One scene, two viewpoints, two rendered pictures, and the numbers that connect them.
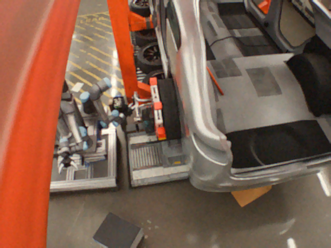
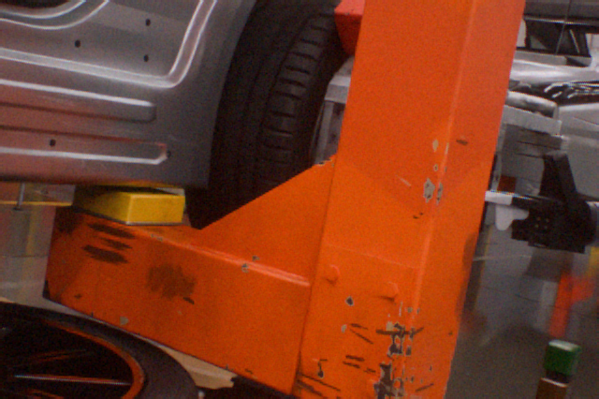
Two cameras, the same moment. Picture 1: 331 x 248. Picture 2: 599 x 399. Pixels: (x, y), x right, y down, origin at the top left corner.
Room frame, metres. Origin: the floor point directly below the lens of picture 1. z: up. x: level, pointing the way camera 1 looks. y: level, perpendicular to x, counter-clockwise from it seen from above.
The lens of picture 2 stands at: (3.50, 1.09, 0.91)
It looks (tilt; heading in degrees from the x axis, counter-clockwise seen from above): 6 degrees down; 219
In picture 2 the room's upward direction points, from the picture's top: 10 degrees clockwise
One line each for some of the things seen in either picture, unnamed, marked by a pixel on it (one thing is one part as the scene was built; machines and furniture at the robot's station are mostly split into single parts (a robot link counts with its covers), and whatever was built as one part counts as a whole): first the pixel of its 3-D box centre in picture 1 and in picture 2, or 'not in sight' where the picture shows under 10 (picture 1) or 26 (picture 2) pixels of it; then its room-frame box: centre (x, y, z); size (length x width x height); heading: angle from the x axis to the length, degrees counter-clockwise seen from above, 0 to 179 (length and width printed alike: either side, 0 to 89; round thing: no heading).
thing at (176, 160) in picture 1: (174, 148); not in sight; (1.97, -0.07, 0.13); 0.50 x 0.36 x 0.10; 6
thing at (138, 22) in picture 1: (145, 19); not in sight; (4.38, 0.28, 0.69); 0.52 x 0.17 x 0.35; 96
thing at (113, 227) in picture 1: (119, 237); not in sight; (0.82, 0.60, 0.17); 0.43 x 0.36 x 0.34; 60
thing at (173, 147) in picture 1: (172, 136); not in sight; (2.02, -0.06, 0.32); 0.40 x 0.30 x 0.28; 6
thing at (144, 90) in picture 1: (159, 91); (205, 231); (2.47, 0.07, 0.69); 0.52 x 0.17 x 0.35; 96
